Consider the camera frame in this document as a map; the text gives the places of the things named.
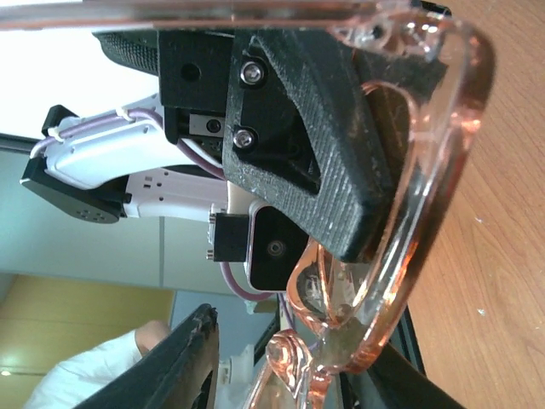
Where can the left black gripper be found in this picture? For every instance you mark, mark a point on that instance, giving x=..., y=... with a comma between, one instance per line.
x=196, y=70

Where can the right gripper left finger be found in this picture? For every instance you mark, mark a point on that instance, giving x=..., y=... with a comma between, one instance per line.
x=180, y=372

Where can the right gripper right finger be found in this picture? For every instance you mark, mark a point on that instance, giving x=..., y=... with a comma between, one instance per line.
x=397, y=379

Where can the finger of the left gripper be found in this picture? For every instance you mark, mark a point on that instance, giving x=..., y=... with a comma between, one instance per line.
x=305, y=138

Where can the thin-framed sunglasses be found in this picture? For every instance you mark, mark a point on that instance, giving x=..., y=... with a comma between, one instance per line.
x=352, y=307

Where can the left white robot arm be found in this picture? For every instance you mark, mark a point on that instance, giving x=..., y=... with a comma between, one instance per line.
x=86, y=169

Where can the person in white shirt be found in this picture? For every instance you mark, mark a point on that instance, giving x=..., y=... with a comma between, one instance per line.
x=74, y=380

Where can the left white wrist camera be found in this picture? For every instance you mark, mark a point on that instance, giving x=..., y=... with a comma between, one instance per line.
x=255, y=245

